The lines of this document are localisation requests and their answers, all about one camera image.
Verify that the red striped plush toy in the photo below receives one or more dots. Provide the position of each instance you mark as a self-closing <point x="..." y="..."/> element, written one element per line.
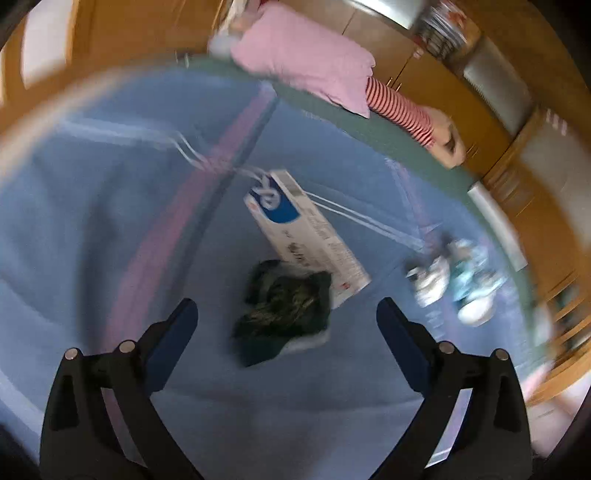
<point x="401" y="108"/>

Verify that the teal and white packet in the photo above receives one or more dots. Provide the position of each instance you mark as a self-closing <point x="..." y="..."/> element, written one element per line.
<point x="478" y="286"/>

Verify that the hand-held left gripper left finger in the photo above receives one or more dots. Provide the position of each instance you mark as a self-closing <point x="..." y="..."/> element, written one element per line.
<point x="173" y="346"/>

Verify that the row of books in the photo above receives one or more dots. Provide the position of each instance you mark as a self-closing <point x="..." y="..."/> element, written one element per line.
<point x="441" y="25"/>

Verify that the white flat box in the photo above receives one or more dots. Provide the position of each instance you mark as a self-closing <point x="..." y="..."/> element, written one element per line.
<point x="498" y="226"/>

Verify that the pink pillow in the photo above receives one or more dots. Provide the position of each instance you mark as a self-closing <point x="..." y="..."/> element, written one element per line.
<point x="304" y="55"/>

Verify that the wooden bed frame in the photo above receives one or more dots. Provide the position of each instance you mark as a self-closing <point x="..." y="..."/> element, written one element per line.
<point x="545" y="221"/>

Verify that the white and blue carton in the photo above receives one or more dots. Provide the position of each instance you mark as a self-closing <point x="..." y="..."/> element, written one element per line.
<point x="295" y="221"/>

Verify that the blue striped blanket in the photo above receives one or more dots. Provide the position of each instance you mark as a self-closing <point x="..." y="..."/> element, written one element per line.
<point x="92" y="230"/>

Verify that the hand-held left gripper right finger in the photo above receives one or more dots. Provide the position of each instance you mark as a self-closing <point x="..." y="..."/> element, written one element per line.
<point x="406" y="346"/>

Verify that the dark green packet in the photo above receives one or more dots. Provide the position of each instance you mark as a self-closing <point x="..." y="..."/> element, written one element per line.
<point x="286" y="309"/>

